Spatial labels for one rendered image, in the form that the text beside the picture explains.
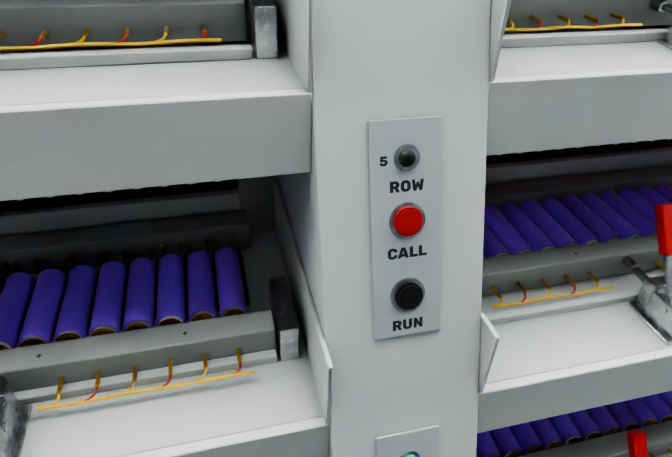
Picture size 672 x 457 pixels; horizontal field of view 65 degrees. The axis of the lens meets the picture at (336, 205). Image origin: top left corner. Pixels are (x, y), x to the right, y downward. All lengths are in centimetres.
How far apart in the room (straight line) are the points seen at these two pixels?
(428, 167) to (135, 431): 22
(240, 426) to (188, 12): 23
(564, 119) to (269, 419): 24
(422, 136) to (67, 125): 17
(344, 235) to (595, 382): 21
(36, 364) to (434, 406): 23
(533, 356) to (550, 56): 19
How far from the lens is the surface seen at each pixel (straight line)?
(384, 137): 27
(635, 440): 51
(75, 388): 36
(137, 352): 35
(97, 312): 38
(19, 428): 36
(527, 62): 33
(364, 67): 27
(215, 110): 26
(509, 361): 38
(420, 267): 30
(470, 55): 29
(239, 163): 27
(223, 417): 34
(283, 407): 34
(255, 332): 34
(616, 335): 43
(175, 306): 37
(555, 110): 33
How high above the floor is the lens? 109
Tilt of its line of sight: 16 degrees down
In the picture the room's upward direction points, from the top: 3 degrees counter-clockwise
